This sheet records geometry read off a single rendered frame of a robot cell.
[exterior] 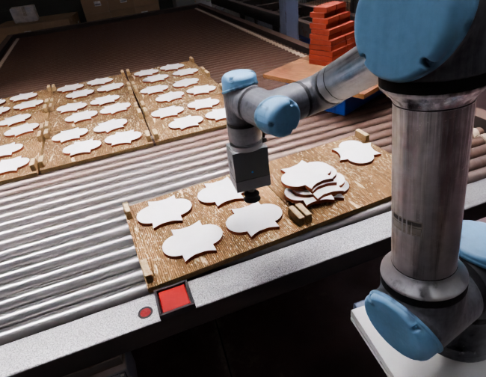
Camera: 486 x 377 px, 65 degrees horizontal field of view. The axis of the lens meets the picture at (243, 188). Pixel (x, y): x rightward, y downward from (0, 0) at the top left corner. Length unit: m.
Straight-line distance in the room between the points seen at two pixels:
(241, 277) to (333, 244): 0.24
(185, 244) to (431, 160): 0.64
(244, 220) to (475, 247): 0.54
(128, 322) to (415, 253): 0.59
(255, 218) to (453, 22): 0.72
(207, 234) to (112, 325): 0.30
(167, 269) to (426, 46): 0.71
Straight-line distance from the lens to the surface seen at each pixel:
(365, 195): 1.10
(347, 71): 0.71
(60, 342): 0.91
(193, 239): 0.97
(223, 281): 0.89
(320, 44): 1.81
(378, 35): 0.43
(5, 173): 1.62
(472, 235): 0.71
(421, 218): 0.52
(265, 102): 0.73
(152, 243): 1.01
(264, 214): 1.01
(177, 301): 0.86
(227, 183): 1.15
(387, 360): 0.80
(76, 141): 1.71
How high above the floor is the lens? 1.56
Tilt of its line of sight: 33 degrees down
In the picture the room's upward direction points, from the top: 7 degrees counter-clockwise
